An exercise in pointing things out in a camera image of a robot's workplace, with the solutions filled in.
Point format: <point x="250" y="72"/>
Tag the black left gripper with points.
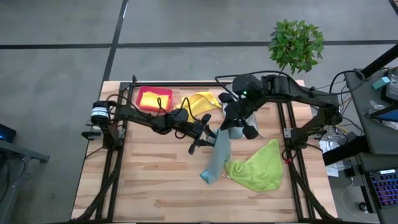
<point x="196" y="130"/>

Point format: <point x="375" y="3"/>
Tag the white paper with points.
<point x="329" y="146"/>

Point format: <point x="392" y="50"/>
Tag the black electronics box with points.
<point x="393" y="87"/>

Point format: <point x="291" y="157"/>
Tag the plain yellow microfiber towel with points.
<point x="154" y="100"/>

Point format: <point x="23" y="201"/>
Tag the pink plastic bin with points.
<point x="138" y="107"/>

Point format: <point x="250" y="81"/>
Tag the black post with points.
<point x="379" y="62"/>

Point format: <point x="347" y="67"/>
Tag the black desk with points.
<point x="367" y="161"/>

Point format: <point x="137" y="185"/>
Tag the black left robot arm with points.
<point x="140" y="116"/>

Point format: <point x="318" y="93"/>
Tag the dark grey cart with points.
<point x="18" y="152"/>

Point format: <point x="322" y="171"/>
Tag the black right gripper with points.
<point x="241" y="109"/>

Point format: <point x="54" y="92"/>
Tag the clear plastic bag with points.
<point x="374" y="107"/>

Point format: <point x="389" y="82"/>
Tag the light blue towel teal edge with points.
<point x="219" y="158"/>

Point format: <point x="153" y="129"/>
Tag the grey side desk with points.
<point x="373" y="133"/>

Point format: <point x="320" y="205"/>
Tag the lime green fluffy towel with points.
<point x="258" y="168"/>

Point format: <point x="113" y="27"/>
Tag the teal box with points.
<point x="381" y="82"/>

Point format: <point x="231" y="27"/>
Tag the tablet with blue screen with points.
<point x="388" y="115"/>

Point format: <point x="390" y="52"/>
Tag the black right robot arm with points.
<point x="304" y="96"/>

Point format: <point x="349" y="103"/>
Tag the blue-lit black device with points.
<point x="6" y="133"/>

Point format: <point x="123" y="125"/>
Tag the potted tree in white pot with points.
<point x="295" y="43"/>

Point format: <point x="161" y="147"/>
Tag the yellow towel with white tag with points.
<point x="202" y="104"/>

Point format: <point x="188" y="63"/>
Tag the grey microfiber towel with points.
<point x="255" y="121"/>

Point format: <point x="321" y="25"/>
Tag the backlit keyboard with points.
<point x="385" y="189"/>

